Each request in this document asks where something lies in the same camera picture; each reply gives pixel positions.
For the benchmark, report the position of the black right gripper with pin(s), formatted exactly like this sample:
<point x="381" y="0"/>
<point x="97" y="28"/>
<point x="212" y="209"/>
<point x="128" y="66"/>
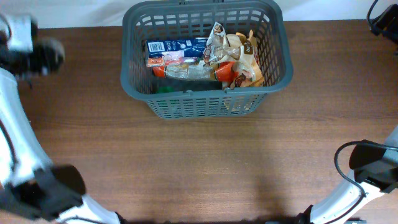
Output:
<point x="384" y="23"/>

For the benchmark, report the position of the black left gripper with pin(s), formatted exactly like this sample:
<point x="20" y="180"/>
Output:
<point x="46" y="53"/>

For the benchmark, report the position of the beige coffee pouch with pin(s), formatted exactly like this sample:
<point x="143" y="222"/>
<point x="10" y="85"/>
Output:
<point x="248" y="75"/>

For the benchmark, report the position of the blue tissue pack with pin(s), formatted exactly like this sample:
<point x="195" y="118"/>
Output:
<point x="174" y="51"/>

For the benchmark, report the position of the orange spaghetti pack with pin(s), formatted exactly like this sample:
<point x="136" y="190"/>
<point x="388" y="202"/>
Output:
<point x="222" y="72"/>

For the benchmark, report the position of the beige brown snack pouch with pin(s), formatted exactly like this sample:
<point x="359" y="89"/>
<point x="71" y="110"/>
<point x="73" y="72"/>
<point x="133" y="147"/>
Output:
<point x="222" y="47"/>

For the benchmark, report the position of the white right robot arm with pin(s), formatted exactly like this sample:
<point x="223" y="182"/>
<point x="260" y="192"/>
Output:
<point x="372" y="174"/>

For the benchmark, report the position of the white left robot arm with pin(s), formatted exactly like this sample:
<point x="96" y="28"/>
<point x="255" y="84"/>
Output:
<point x="33" y="187"/>

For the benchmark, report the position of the grey plastic basket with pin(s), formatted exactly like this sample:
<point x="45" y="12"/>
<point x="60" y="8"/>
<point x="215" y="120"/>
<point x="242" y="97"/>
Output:
<point x="162" y="20"/>

